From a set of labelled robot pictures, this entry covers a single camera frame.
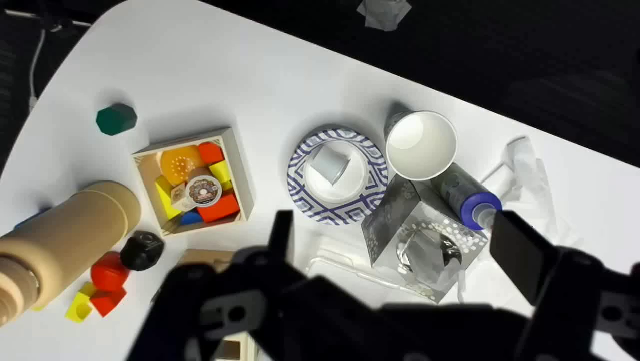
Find orange round toy piece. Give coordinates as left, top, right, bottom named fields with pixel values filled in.
left=157, top=145, right=205, bottom=189

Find gray angular floor object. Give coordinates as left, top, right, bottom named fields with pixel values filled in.
left=356, top=0, right=413, bottom=31

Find small yellow wooden block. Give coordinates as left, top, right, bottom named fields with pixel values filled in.
left=207, top=160, right=233, bottom=192

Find small blue wooden block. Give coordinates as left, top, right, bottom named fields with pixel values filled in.
left=177, top=209, right=203, bottom=229

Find white paper towels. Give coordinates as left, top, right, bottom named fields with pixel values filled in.
left=499, top=134, right=557, bottom=226

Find beige bottle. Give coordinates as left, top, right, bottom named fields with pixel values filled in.
left=0, top=178, right=144, bottom=312

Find folded white napkin piece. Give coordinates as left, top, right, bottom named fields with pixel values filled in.
left=310, top=143, right=356, bottom=191

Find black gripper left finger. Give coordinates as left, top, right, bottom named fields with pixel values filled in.
left=266, top=209, right=298, bottom=268

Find black wooden block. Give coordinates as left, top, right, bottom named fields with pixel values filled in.
left=119, top=230, right=165, bottom=273

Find red-orange wooden block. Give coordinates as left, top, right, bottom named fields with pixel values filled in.
left=195, top=192, right=242, bottom=224

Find gray tissue box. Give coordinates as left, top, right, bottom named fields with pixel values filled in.
left=359, top=177, right=489, bottom=305

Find long yellow wooden block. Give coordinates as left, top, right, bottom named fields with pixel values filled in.
left=154, top=174, right=183, bottom=223

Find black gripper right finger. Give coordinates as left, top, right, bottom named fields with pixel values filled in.
left=488, top=209, right=561, bottom=307

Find blue patterned paper plate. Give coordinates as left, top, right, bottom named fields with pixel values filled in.
left=286, top=127, right=391, bottom=226

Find dark spray bottle blue label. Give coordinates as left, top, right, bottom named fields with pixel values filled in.
left=413, top=162, right=520, bottom=232

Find beige bottle lid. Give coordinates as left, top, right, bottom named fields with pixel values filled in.
left=0, top=254, right=44, bottom=328

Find small red wooden block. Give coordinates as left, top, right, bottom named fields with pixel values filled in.
left=195, top=140, right=225, bottom=168

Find green octagonal wooden block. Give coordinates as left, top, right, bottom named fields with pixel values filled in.
left=93, top=103, right=140, bottom=139

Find shallow wooden tray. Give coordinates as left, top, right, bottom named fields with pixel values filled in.
left=130, top=125, right=256, bottom=236

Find thin white cable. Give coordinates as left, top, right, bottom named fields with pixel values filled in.
left=24, top=13, right=93, bottom=113

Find donut print wooden cylinder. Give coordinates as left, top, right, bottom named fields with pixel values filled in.
left=169, top=174, right=224, bottom=212

